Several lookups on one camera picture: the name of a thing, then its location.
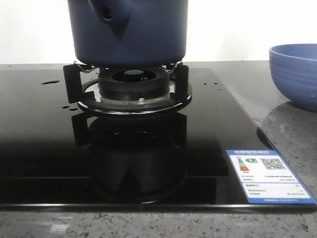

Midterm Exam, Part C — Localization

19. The blue ceramic bowl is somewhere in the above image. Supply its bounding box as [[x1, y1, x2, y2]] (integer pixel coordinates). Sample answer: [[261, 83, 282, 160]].
[[269, 44, 317, 111]]

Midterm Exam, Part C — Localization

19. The right black pot support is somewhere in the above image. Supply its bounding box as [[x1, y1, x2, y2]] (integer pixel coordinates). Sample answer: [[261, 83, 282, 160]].
[[63, 62, 192, 116]]

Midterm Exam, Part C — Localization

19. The blue cooking pot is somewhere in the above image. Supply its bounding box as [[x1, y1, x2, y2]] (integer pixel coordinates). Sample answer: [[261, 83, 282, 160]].
[[67, 0, 188, 68]]

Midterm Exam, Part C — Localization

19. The right gas burner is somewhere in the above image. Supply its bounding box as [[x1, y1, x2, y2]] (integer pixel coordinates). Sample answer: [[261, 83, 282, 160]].
[[98, 67, 170, 105]]

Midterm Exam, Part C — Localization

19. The black glass gas cooktop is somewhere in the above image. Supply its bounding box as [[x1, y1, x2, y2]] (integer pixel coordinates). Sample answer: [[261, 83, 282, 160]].
[[0, 68, 317, 213]]

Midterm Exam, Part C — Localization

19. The blue energy label sticker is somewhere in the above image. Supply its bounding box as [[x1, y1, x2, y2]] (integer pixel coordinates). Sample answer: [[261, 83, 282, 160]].
[[226, 150, 317, 204]]

